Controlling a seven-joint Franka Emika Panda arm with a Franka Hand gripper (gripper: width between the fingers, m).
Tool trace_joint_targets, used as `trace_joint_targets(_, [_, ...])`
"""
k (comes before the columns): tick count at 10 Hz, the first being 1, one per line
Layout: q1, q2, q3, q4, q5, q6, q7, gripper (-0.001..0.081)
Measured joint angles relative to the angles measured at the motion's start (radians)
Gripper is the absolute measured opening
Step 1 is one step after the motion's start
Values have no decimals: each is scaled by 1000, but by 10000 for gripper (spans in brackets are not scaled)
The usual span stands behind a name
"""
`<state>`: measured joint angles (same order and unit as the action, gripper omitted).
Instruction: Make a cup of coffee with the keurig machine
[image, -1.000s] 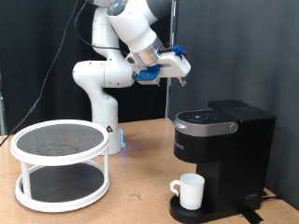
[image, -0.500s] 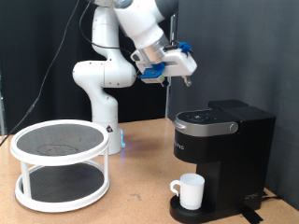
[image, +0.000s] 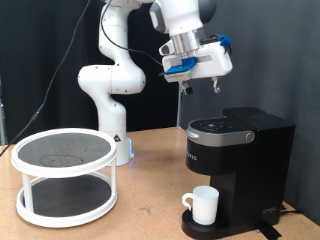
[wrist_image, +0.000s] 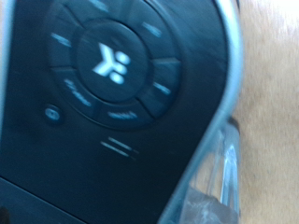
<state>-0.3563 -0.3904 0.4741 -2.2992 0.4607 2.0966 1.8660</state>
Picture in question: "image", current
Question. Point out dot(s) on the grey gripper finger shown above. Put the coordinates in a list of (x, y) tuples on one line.
[(187, 88), (216, 85)]

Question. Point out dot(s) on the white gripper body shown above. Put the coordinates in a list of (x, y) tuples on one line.
[(210, 63)]

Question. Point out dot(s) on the black Keurig coffee machine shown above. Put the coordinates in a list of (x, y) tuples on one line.
[(253, 166)]

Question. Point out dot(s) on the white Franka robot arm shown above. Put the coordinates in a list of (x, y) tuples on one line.
[(116, 76)]

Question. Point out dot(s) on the white two-tier turntable rack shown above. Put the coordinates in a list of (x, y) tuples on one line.
[(63, 151)]

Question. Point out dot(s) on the black tape strip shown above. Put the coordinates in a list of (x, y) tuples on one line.
[(270, 230)]

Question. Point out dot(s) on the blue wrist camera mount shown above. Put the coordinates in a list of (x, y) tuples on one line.
[(181, 66)]

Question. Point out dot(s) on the grey metal frame post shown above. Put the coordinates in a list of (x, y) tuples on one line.
[(1, 126)]

